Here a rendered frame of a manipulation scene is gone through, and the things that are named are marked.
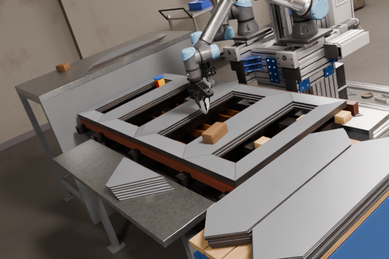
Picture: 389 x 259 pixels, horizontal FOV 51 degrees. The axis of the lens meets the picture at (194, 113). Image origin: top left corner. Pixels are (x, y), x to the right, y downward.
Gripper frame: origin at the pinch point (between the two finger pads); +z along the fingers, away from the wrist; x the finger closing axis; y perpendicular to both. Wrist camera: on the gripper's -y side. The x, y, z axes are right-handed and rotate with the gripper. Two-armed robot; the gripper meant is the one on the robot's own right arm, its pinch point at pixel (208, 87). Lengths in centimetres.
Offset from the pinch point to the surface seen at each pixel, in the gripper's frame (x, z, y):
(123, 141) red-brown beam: -62, 7, -5
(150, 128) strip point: -51, 1, 10
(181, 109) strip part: -27.6, 0.7, 7.9
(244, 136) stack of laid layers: -33, 2, 64
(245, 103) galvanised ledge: 17.7, 17.4, 11.0
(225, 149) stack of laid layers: -45, 2, 64
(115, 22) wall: 106, -11, -317
